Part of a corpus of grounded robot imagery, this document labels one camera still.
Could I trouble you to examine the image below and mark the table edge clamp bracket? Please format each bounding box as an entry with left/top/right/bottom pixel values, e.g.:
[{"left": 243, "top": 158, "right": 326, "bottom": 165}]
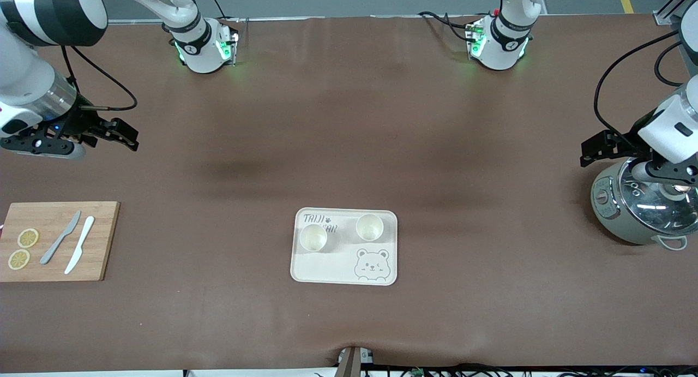
[{"left": 334, "top": 345, "right": 376, "bottom": 377}]

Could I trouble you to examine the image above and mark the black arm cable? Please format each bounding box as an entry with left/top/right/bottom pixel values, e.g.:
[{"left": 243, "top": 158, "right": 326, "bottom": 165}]
[
  {"left": 60, "top": 44, "right": 138, "bottom": 112},
  {"left": 593, "top": 31, "right": 685, "bottom": 146}
]

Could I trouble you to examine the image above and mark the aluminium frame profile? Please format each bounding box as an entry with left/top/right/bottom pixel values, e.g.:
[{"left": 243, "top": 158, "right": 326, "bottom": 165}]
[{"left": 654, "top": 0, "right": 698, "bottom": 26}]

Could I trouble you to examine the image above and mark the bamboo cutting board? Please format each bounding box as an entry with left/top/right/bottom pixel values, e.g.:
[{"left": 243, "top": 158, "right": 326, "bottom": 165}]
[{"left": 0, "top": 201, "right": 121, "bottom": 283}]

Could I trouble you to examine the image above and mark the white plastic cup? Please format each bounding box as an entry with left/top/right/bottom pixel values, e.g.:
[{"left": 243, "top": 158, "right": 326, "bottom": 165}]
[
  {"left": 299, "top": 224, "right": 328, "bottom": 253},
  {"left": 356, "top": 214, "right": 384, "bottom": 242}
]

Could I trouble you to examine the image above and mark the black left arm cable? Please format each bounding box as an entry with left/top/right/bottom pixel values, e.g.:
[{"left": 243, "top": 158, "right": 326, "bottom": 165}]
[{"left": 593, "top": 31, "right": 685, "bottom": 146}]

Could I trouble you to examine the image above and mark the glass pot lid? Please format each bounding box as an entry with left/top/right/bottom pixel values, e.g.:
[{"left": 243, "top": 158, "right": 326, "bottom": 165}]
[{"left": 619, "top": 158, "right": 698, "bottom": 237}]

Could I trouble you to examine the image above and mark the white plastic knife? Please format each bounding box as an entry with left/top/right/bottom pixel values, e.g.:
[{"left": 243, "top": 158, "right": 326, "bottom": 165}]
[{"left": 64, "top": 216, "right": 95, "bottom": 275}]

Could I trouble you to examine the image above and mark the brown table mat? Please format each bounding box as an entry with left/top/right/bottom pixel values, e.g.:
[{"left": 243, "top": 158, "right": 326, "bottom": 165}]
[{"left": 0, "top": 14, "right": 698, "bottom": 373}]

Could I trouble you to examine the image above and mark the olive green electric pot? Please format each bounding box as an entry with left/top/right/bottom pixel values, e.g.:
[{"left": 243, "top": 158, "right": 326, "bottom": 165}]
[{"left": 591, "top": 159, "right": 689, "bottom": 251}]

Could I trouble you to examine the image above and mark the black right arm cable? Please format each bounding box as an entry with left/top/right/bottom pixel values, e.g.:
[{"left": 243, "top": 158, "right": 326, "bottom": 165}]
[{"left": 60, "top": 44, "right": 138, "bottom": 112}]

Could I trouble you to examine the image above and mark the cream bear print tray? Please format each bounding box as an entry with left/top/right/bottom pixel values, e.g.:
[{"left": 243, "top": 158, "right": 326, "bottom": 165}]
[{"left": 290, "top": 207, "right": 398, "bottom": 286}]

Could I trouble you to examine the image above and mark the grey plastic knife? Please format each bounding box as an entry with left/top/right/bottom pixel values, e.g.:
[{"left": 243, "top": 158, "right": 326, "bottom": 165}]
[{"left": 39, "top": 211, "right": 82, "bottom": 266}]

